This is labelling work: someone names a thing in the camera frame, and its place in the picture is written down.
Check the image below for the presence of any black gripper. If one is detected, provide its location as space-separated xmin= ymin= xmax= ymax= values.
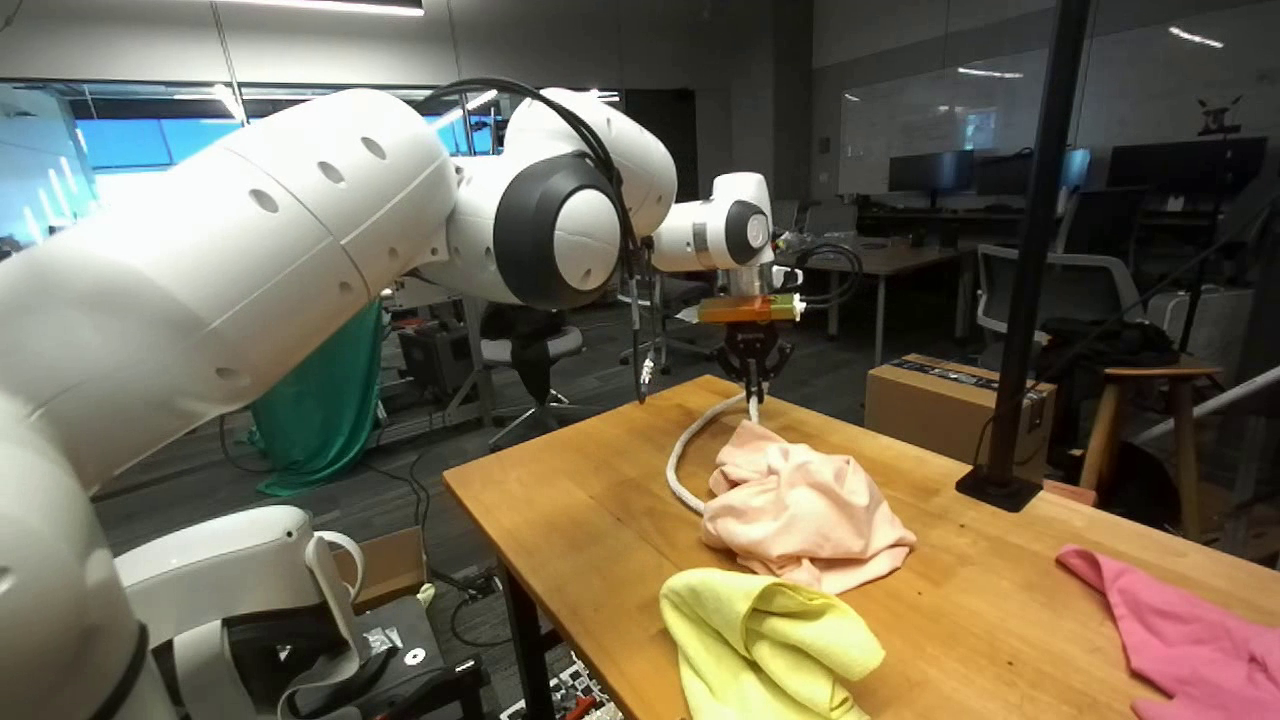
xmin=718 ymin=321 xmax=790 ymax=404

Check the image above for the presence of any white braided rope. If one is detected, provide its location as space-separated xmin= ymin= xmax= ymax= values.
xmin=660 ymin=386 xmax=769 ymax=519

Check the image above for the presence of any cream garment with drawstring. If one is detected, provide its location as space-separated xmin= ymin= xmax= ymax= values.
xmin=694 ymin=417 xmax=921 ymax=596

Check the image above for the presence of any yellow cloth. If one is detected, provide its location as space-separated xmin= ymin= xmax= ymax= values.
xmin=655 ymin=562 xmax=890 ymax=720

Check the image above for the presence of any pink cloth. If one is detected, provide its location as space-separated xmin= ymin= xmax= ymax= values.
xmin=1054 ymin=543 xmax=1280 ymax=720

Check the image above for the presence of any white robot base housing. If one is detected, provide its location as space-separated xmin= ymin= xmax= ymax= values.
xmin=111 ymin=498 xmax=372 ymax=720

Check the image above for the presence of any long wooden desk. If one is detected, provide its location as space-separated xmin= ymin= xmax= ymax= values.
xmin=795 ymin=235 xmax=962 ymax=367

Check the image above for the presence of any cardboard box with black tape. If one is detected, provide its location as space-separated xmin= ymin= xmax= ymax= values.
xmin=860 ymin=347 xmax=1061 ymax=473

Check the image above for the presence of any black office chair with jacket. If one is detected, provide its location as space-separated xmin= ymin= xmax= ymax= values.
xmin=476 ymin=298 xmax=592 ymax=449

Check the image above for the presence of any black vertical stand pole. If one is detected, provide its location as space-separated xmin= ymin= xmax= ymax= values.
xmin=957 ymin=0 xmax=1095 ymax=517

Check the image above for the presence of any white mesh office chair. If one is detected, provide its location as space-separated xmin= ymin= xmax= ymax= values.
xmin=973 ymin=241 xmax=1148 ymax=344

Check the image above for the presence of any black bag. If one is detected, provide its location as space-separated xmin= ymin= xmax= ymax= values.
xmin=1037 ymin=321 xmax=1185 ymax=473

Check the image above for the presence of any power strip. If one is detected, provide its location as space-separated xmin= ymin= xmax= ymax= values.
xmin=535 ymin=657 xmax=622 ymax=720

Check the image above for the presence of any wooden stool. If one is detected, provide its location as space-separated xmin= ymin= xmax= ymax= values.
xmin=1075 ymin=359 xmax=1224 ymax=537

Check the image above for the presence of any brown wooden board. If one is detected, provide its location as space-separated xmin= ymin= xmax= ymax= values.
xmin=333 ymin=523 xmax=430 ymax=614

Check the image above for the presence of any green draped cloth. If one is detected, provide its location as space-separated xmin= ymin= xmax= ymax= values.
xmin=247 ymin=298 xmax=392 ymax=498

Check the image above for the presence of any black controller box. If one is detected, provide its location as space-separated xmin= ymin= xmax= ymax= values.
xmin=352 ymin=596 xmax=465 ymax=720

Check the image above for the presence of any wide black monitor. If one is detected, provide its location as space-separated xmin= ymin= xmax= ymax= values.
xmin=1104 ymin=133 xmax=1273 ymax=208

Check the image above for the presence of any black cable with silver connector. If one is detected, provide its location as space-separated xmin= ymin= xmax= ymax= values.
xmin=423 ymin=77 xmax=662 ymax=404

